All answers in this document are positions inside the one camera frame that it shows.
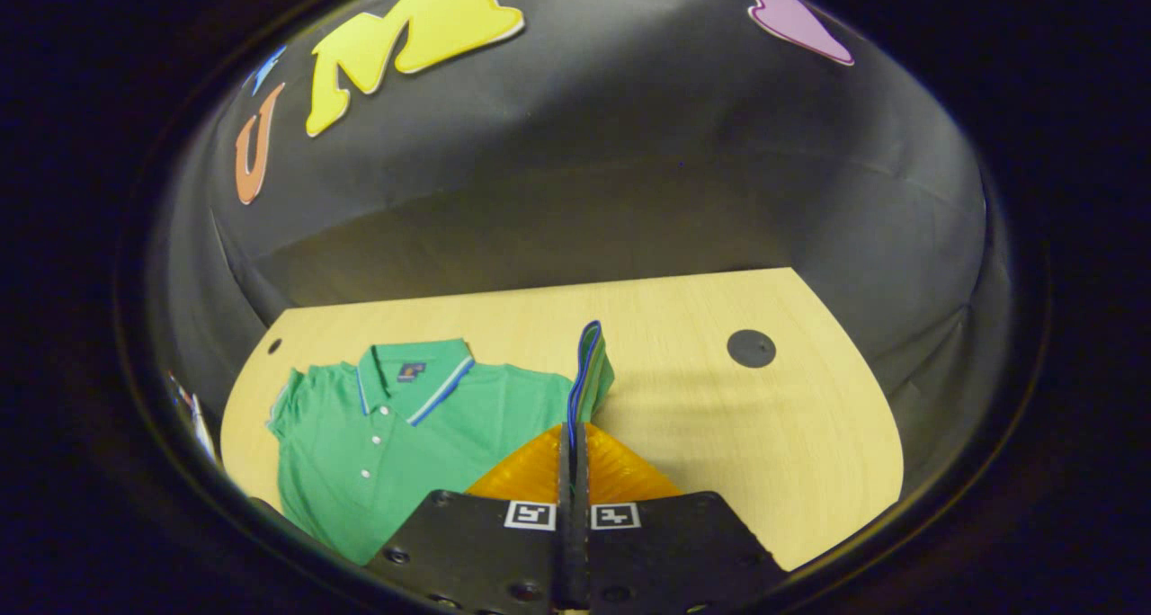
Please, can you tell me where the white and red panel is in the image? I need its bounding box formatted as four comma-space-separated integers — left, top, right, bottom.
169, 372, 219, 465

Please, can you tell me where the green T-shirt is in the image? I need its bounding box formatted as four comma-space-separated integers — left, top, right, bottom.
267, 320, 617, 566

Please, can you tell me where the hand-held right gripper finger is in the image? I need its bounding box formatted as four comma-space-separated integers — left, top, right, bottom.
364, 422, 577, 615
575, 422, 792, 615

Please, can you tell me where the black backdrop cloth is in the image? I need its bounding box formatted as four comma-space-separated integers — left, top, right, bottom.
148, 0, 1017, 508

